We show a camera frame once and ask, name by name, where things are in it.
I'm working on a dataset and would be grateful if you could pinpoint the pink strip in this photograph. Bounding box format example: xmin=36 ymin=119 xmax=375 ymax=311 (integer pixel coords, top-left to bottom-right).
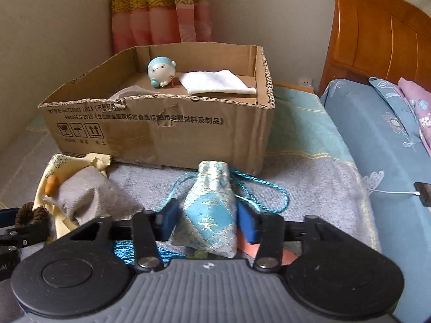
xmin=236 ymin=227 xmax=298 ymax=267

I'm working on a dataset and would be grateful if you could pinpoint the black smartphone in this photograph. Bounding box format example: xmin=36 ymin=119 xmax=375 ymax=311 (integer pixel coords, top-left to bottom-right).
xmin=414 ymin=182 xmax=431 ymax=207

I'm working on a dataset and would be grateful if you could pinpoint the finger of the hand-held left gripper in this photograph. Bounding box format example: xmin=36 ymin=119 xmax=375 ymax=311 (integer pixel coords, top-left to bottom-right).
xmin=0 ymin=209 xmax=20 ymax=224
xmin=0 ymin=222 xmax=50 ymax=253

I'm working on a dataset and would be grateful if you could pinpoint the pink patterned curtain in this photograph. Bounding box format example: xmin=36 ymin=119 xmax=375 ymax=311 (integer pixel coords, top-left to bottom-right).
xmin=110 ymin=0 xmax=217 ymax=54

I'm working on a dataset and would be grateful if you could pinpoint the brown cardboard box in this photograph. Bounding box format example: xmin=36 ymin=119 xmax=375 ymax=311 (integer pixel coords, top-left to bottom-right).
xmin=37 ymin=43 xmax=277 ymax=177

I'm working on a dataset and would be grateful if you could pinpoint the white towel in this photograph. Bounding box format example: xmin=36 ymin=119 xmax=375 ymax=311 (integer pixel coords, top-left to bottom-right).
xmin=178 ymin=69 xmax=257 ymax=95

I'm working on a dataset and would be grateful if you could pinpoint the blue floral bed sheet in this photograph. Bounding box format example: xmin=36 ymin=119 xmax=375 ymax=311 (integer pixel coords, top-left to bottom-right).
xmin=319 ymin=78 xmax=431 ymax=323

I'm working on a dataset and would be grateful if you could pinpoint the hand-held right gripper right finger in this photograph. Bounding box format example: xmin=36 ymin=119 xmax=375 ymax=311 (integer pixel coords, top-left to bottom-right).
xmin=237 ymin=202 xmax=351 ymax=271

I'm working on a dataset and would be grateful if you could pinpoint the round light blue toy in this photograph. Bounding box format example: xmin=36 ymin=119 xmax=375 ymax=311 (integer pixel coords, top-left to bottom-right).
xmin=147 ymin=57 xmax=178 ymax=88

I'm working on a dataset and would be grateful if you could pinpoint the purple floral pillow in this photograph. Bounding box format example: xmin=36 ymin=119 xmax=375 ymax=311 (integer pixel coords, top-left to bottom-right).
xmin=397 ymin=77 xmax=431 ymax=122

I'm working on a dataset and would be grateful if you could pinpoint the blue floral pillow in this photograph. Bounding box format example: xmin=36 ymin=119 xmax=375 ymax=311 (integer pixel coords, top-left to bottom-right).
xmin=368 ymin=76 xmax=431 ymax=157

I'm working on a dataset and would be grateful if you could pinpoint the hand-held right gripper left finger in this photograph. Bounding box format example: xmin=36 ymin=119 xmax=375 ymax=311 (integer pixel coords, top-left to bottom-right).
xmin=72 ymin=198 xmax=180 ymax=274

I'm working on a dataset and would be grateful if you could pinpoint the grey cloth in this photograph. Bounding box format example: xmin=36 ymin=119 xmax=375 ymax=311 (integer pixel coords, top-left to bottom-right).
xmin=107 ymin=86 xmax=149 ymax=103
xmin=47 ymin=166 xmax=144 ymax=226

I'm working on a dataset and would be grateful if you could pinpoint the white charging cable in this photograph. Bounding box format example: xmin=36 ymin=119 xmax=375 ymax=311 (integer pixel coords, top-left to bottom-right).
xmin=370 ymin=188 xmax=420 ymax=196

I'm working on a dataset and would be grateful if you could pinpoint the brown hair scrunchie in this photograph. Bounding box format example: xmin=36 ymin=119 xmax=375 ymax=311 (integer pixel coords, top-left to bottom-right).
xmin=17 ymin=202 xmax=52 ymax=227

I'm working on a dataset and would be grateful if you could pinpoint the blue brocade drawstring pouch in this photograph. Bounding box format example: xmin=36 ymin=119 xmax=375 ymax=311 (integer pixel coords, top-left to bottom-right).
xmin=113 ymin=161 xmax=290 ymax=266

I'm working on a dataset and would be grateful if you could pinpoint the small orange toy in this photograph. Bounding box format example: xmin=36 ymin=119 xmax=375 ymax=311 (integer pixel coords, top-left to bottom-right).
xmin=44 ymin=177 xmax=61 ymax=196

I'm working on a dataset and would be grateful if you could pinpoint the wooden bed headboard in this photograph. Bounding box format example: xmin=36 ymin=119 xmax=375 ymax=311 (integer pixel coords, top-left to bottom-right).
xmin=318 ymin=0 xmax=431 ymax=95

